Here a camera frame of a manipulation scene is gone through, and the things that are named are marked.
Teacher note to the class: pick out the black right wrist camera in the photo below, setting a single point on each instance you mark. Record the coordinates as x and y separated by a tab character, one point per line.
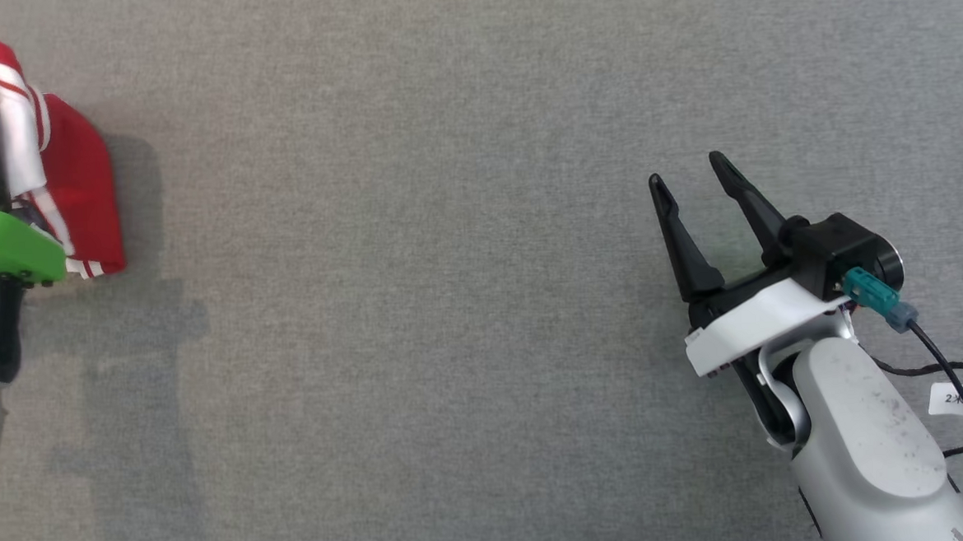
835	248

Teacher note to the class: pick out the red basketball shorts white trim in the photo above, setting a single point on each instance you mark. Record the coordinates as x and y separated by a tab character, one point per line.
81	184

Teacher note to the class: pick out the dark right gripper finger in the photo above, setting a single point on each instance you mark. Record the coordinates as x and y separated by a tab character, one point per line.
682	243
754	207

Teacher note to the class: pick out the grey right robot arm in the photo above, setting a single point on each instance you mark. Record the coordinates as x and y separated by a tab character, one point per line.
861	440

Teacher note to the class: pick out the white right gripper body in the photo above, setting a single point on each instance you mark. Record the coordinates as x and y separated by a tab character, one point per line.
760	326

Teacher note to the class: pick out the grey fabric sofa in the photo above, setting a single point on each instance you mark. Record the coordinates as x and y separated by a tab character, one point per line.
409	307

